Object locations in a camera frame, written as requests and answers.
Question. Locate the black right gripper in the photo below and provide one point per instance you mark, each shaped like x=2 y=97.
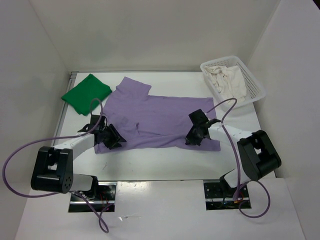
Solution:
x=190 y=140

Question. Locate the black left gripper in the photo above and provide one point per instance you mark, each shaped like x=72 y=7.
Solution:
x=113 y=143

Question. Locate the lavender t shirt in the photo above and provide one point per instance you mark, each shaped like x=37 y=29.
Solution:
x=150 y=121

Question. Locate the green t shirt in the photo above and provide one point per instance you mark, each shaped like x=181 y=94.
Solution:
x=81 y=96

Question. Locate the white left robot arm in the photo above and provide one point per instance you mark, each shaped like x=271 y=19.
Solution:
x=54 y=166

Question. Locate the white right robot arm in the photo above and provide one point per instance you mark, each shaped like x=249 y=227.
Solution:
x=255 y=154

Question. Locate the cream t shirt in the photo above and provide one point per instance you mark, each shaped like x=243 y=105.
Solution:
x=228 y=81

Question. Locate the white plastic basket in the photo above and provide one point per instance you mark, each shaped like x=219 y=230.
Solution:
x=255 y=90

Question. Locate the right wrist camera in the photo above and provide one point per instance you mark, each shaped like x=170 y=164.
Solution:
x=198 y=117

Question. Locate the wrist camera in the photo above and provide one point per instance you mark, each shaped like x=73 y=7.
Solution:
x=97 y=122
x=198 y=117

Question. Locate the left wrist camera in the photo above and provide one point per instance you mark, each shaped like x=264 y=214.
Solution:
x=97 y=122

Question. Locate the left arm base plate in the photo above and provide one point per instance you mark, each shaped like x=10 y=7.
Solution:
x=103 y=197

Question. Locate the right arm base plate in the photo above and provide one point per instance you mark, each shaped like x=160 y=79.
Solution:
x=216 y=199

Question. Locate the aluminium table edge rail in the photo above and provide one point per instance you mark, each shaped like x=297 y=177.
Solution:
x=64 y=108

